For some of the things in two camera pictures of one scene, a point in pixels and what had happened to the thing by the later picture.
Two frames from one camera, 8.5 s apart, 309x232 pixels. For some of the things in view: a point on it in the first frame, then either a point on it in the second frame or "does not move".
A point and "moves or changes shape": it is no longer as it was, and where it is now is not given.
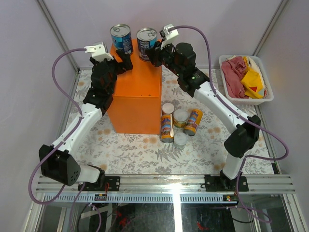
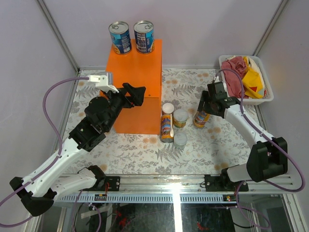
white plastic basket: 246,101 does not move
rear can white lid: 168,108 does not move
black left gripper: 124,58 -> 137,95
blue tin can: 121,37 does not move
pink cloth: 233,69 does not move
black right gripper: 155,53 -> 205,97
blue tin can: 146,37 moves or changes shape
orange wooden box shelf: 137,102 does not move
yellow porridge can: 195,119 -> 200,118
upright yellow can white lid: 179,118 does not move
